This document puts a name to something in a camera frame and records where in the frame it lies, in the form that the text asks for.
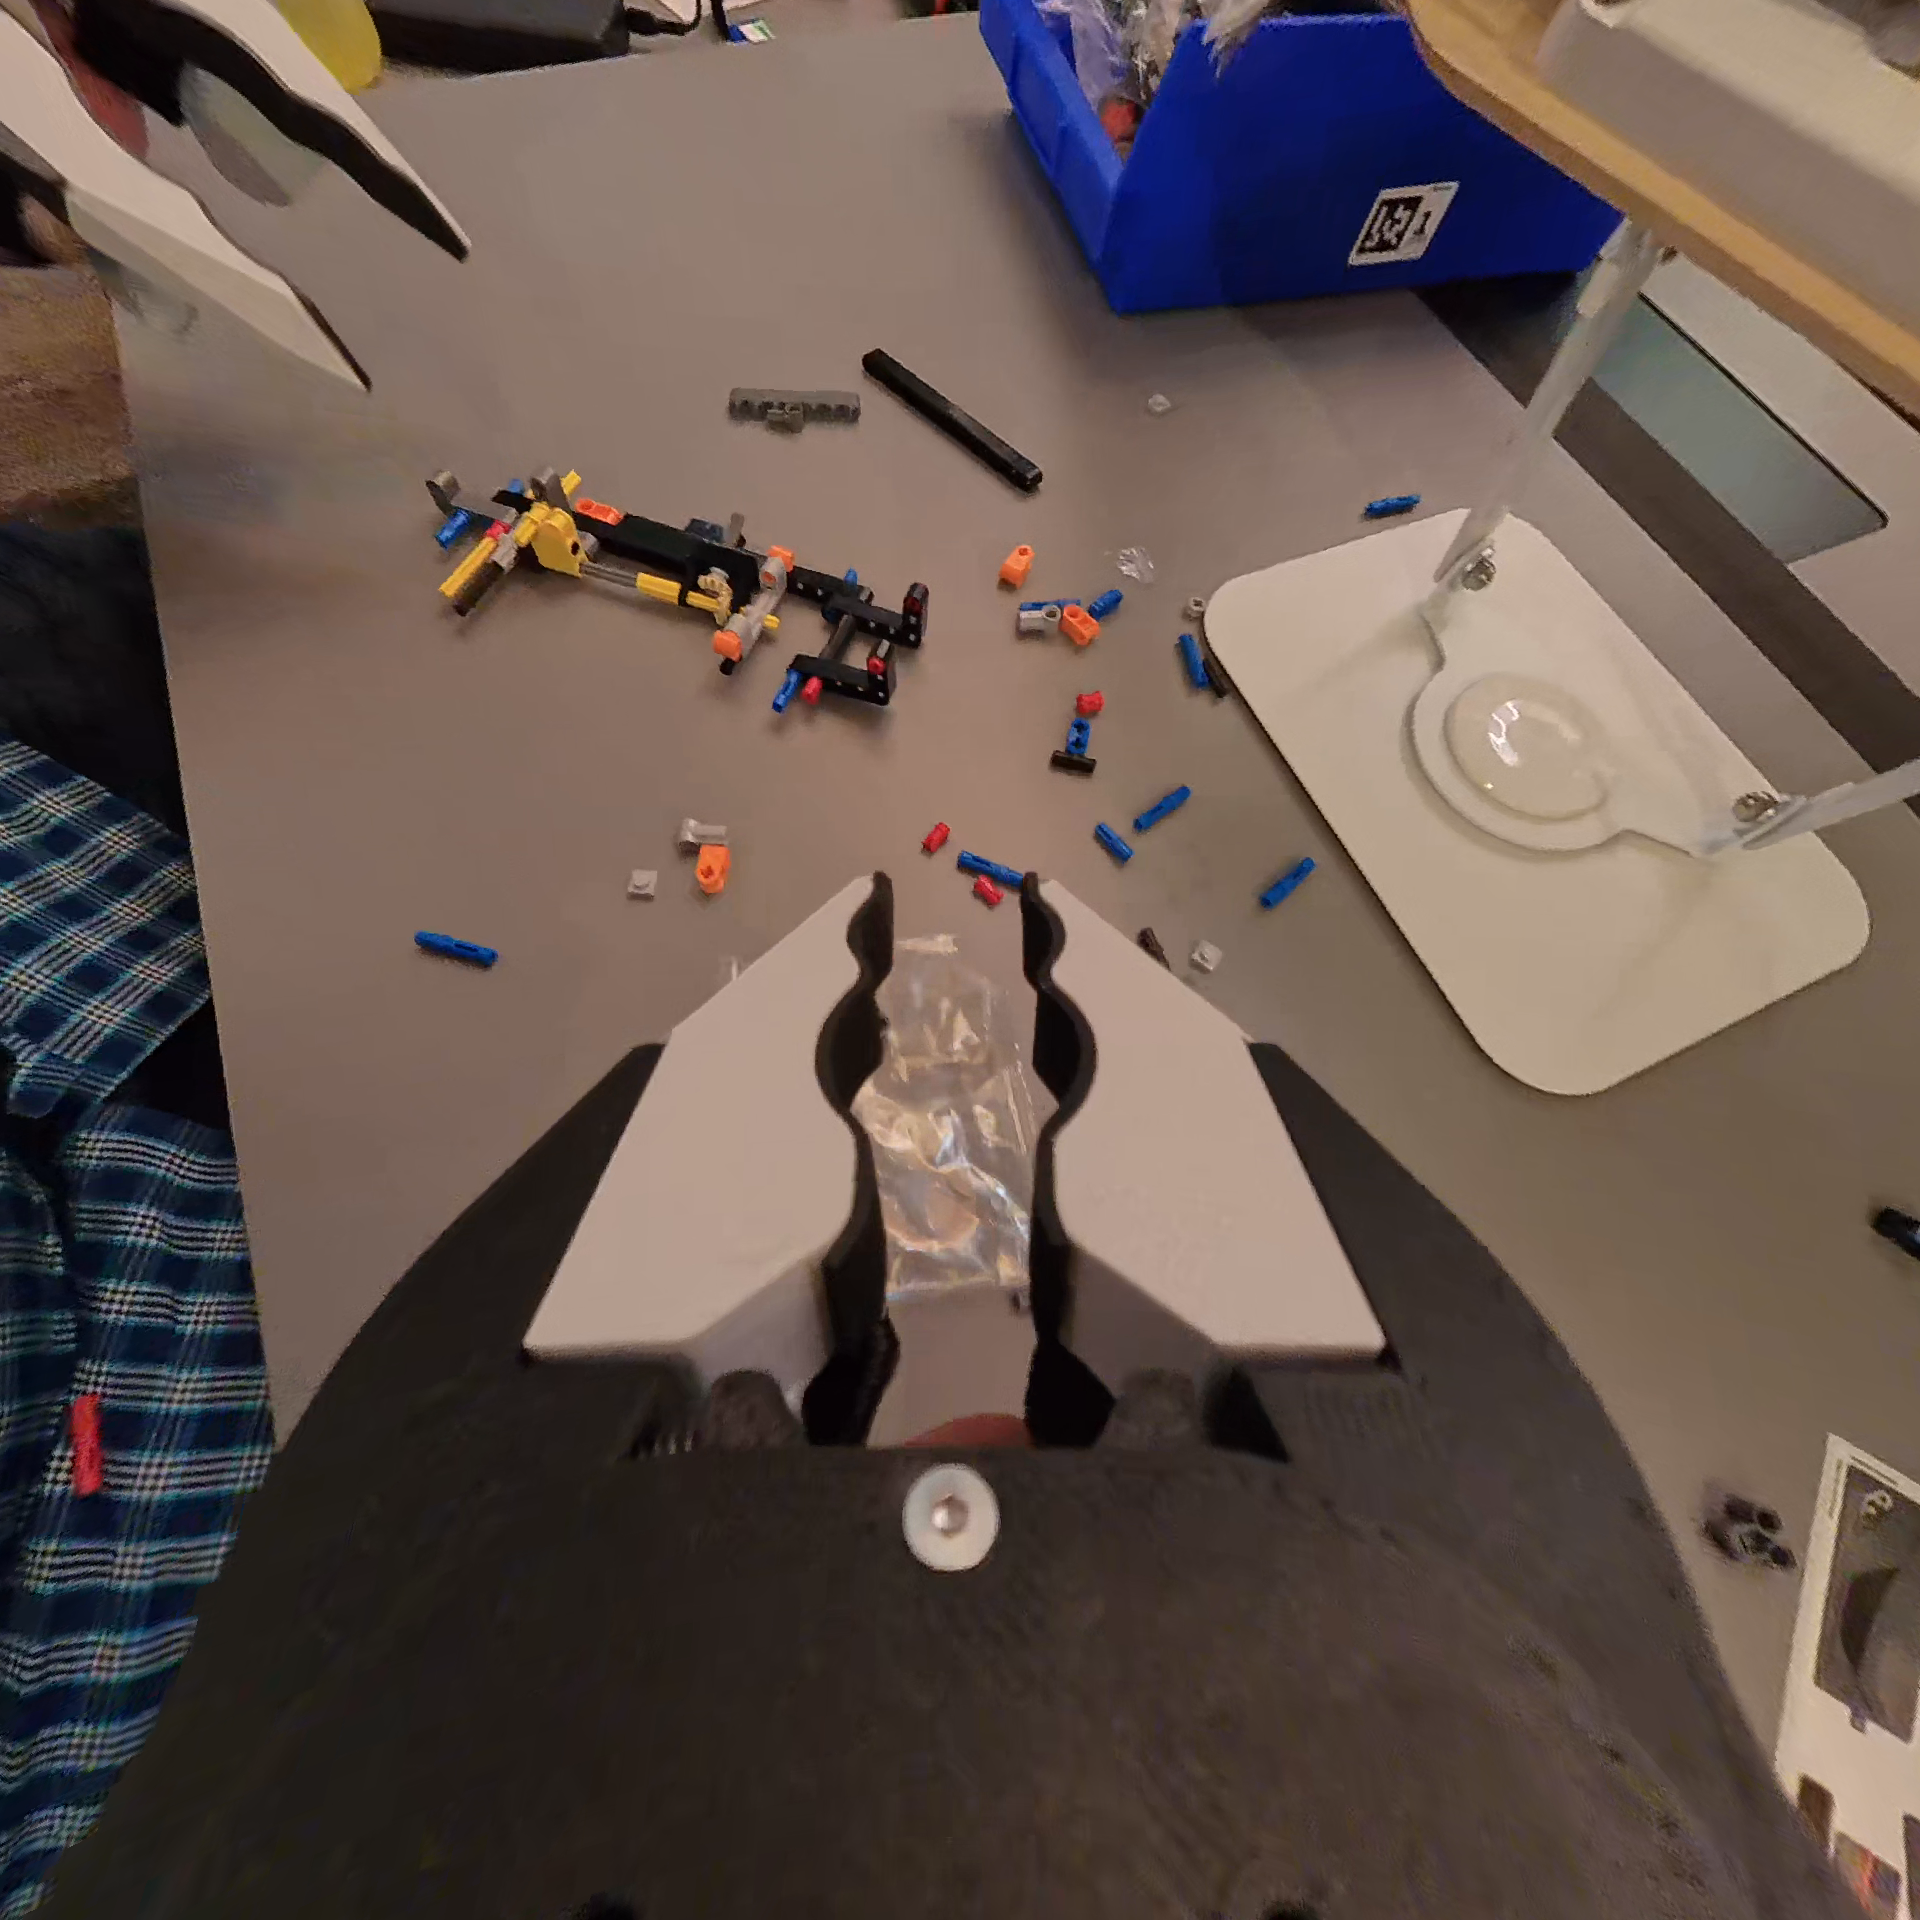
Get printed paper sheet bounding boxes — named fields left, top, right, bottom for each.
left=1775, top=1432, right=1920, bottom=1920

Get clear bags of lego parts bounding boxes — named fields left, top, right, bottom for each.
left=1035, top=0, right=1404, bottom=113

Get dark navy garment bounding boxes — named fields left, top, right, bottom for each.
left=0, top=516, right=206, bottom=842

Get blue storage bin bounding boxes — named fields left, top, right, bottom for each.
left=979, top=0, right=1631, bottom=318

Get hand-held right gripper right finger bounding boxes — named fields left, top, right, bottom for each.
left=1019, top=873, right=1389, bottom=1446

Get group of black lego pieces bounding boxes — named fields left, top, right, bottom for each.
left=1702, top=1489, right=1795, bottom=1572

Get long black lego beam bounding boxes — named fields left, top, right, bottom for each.
left=863, top=346, right=1047, bottom=494

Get black case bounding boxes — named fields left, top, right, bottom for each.
left=367, top=0, right=632, bottom=69

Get black yellow lego assembly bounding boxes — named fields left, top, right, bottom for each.
left=426, top=466, right=935, bottom=718

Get clear plastic bag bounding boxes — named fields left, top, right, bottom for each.
left=877, top=931, right=1044, bottom=1297

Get blue plaid shirt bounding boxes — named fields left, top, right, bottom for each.
left=0, top=734, right=280, bottom=1920

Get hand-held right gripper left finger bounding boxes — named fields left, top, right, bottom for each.
left=518, top=873, right=902, bottom=1446

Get yellow translucent disc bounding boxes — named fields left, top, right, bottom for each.
left=295, top=0, right=388, bottom=94

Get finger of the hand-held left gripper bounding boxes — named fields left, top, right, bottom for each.
left=69, top=0, right=474, bottom=264
left=0, top=15, right=375, bottom=396

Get white document stand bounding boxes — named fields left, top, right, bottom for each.
left=1204, top=0, right=1920, bottom=1095

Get clear plastic dome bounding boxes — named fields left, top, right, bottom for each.
left=1443, top=672, right=1616, bottom=823

